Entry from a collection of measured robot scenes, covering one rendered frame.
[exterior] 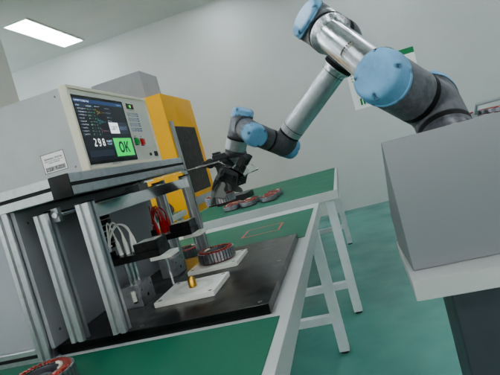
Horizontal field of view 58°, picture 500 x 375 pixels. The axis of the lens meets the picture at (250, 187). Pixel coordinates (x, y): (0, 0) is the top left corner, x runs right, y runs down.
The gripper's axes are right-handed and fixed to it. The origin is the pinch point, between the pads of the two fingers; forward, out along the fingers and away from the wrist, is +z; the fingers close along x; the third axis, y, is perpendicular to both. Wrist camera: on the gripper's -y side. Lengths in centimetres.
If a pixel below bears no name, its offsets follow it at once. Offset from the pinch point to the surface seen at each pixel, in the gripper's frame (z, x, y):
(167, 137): 60, 229, -211
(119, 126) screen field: -30, -46, -9
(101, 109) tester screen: -34, -53, -9
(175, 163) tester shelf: -15.3, -20.7, -7.3
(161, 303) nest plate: 2, -62, 26
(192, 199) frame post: -4.0, -17.3, -0.5
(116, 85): 26, 235, -297
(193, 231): -2.5, -33.5, 12.9
